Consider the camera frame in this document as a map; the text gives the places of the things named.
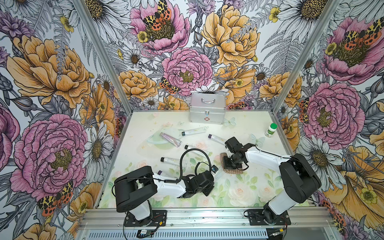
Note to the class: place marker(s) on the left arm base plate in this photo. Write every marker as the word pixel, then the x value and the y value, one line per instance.
pixel 157 218

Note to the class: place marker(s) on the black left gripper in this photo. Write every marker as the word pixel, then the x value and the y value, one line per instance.
pixel 209 188

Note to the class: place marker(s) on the aluminium front rail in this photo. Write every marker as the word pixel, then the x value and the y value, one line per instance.
pixel 207 218

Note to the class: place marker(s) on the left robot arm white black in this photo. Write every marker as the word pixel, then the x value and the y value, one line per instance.
pixel 132 191

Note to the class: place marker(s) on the white tube dark cap left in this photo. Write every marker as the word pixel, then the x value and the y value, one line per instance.
pixel 170 161

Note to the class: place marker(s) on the brown striped towel cloth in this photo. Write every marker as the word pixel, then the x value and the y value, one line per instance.
pixel 228 166

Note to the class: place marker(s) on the white tube dark blue cap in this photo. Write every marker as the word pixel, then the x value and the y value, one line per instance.
pixel 219 173

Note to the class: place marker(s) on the white tube teal cap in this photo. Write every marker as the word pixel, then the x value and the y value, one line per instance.
pixel 196 131

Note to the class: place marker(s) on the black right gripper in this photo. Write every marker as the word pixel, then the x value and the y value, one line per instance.
pixel 226 165

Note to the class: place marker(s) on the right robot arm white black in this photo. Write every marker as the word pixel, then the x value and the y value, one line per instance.
pixel 299 178

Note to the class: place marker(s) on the left aluminium corner post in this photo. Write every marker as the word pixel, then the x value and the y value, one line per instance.
pixel 87 21

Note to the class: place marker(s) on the purple metallic tube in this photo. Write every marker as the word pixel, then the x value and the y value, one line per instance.
pixel 174 141

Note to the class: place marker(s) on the white slotted cable duct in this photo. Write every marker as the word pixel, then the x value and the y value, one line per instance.
pixel 183 234

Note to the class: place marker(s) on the aluminium corner post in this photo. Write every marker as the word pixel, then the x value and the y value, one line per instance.
pixel 322 24
pixel 87 21

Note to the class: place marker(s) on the white bottle green cap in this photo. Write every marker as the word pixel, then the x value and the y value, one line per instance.
pixel 271 130

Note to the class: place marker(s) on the right aluminium corner post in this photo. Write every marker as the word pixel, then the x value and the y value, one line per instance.
pixel 322 24

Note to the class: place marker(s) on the white tube black cap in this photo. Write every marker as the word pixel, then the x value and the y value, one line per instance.
pixel 199 152

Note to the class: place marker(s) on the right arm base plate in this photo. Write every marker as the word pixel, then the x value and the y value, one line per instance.
pixel 264 217

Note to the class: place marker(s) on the white tube purple cap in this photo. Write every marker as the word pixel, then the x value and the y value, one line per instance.
pixel 217 139
pixel 165 176

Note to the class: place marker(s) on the silver aluminium first aid case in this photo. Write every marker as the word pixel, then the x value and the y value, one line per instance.
pixel 207 108

